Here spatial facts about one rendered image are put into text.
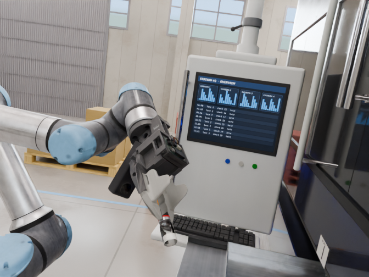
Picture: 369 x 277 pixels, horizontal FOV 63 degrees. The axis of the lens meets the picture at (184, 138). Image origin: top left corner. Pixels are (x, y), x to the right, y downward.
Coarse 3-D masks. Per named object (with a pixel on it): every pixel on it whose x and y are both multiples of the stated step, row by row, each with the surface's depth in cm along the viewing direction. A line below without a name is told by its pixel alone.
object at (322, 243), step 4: (320, 236) 90; (320, 240) 90; (324, 240) 87; (320, 244) 89; (324, 244) 86; (320, 248) 89; (328, 248) 83; (316, 252) 91; (320, 252) 88; (324, 252) 85; (320, 256) 88; (324, 256) 85; (320, 260) 87; (324, 260) 84; (324, 264) 84; (324, 268) 83
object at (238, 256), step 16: (240, 256) 103; (256, 256) 104; (272, 256) 103; (288, 256) 102; (240, 272) 95; (256, 272) 96; (272, 272) 97; (288, 272) 98; (304, 272) 99; (320, 272) 101
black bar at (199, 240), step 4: (188, 236) 108; (192, 236) 108; (196, 236) 109; (188, 240) 108; (192, 240) 108; (196, 240) 108; (200, 240) 107; (204, 240) 107; (208, 240) 107; (212, 240) 108; (216, 240) 108; (200, 244) 108; (204, 244) 107; (208, 244) 107; (212, 244) 107; (216, 244) 106; (220, 244) 106; (224, 244) 106; (220, 248) 107; (224, 248) 106
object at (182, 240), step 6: (186, 216) 146; (156, 228) 130; (156, 234) 125; (180, 234) 127; (156, 240) 125; (162, 240) 124; (180, 240) 123; (186, 240) 123; (258, 240) 131; (180, 246) 123; (258, 246) 126
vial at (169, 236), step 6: (162, 222) 49; (168, 222) 48; (162, 228) 48; (168, 228) 47; (162, 234) 47; (168, 234) 47; (174, 234) 47; (168, 240) 46; (174, 240) 46; (168, 246) 47
